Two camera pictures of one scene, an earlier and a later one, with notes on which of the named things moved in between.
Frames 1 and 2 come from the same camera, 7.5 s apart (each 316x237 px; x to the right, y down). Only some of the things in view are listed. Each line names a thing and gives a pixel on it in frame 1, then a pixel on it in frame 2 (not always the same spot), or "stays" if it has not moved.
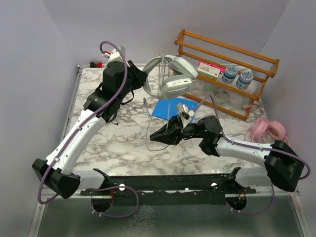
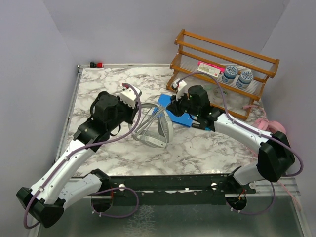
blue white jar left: x=229 y=76 stays
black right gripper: x=172 y=135 to x=174 y=105
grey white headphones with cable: x=172 y=76 to x=152 y=125
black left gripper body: x=134 y=80 to x=126 y=113
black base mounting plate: x=175 y=189 stays
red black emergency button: x=93 y=64 stays
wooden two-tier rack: x=230 y=78 stays
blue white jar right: x=244 y=79 stays
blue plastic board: x=166 y=108 stays
